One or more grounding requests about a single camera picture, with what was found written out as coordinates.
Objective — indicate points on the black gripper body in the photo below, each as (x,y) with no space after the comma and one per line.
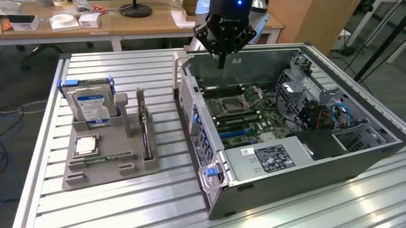
(228,14)

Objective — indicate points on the graphics card with metal bracket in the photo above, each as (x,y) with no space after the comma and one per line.
(144,123)

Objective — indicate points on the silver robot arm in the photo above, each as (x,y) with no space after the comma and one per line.
(260,5)

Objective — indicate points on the white paper stack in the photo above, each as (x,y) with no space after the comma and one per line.
(180,20)

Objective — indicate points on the white case sticker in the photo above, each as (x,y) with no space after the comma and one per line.
(236,61)

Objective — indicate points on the brown cardboard box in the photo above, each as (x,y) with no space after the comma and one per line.
(189,7)

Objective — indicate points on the thin metal locking lever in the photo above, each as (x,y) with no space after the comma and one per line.
(217,91)

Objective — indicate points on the wooden cabinet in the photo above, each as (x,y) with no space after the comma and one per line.
(316,21)

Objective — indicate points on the black lamp base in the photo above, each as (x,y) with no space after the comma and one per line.
(135,10)

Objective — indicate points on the metal socket cover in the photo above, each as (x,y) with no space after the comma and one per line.
(251,95)

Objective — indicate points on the perforated metal disk bay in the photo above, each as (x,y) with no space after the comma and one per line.
(295,95)

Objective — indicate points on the CPU socket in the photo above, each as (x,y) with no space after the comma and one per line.
(232,105)

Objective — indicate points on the black power adapter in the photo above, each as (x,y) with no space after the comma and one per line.
(348,51)

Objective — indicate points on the installed dark RAM stick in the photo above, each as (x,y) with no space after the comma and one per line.
(237,120)

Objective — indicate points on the green motherboard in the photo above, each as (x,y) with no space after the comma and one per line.
(269,118)

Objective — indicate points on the small white box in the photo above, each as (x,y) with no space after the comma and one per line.
(89,21)

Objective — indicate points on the black expansion slot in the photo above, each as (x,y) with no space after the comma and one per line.
(232,128)

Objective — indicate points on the clear plastic packet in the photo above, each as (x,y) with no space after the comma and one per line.
(80,6)

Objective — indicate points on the blue expansion slot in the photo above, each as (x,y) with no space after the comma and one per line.
(233,134)

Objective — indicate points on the black stand pole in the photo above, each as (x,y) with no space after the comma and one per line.
(380,50)

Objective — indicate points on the silver chipset heatsink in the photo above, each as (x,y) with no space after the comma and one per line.
(269,136)

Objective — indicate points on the white square holder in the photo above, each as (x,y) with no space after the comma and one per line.
(64,22)

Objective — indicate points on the hard disk in blue carrier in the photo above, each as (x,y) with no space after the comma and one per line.
(89,104)

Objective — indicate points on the wooden desk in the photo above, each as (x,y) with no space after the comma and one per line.
(44,34)

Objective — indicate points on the grey plastic parts rack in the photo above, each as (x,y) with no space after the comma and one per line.
(111,142)

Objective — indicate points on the grey cup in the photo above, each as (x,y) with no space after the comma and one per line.
(42,2)

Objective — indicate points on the black office chair base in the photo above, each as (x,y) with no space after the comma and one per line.
(34,51)

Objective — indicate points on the grey power supply unit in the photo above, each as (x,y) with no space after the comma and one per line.
(244,166)

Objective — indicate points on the open metal drive cage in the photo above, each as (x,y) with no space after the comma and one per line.
(358,137)

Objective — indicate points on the blue case latch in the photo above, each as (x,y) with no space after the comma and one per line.
(211,172)

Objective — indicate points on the white box with black lid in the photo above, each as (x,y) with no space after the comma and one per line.
(22,25)

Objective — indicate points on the silver CPU chip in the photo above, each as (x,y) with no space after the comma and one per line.
(85,145)

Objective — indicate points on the green loose RAM stick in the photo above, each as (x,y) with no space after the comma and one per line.
(106,158)

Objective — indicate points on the orange box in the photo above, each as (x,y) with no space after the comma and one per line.
(4,25)

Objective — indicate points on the open dark grey PC case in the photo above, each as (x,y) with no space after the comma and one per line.
(300,180)

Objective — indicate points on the white desk frame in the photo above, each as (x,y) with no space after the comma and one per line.
(358,26)

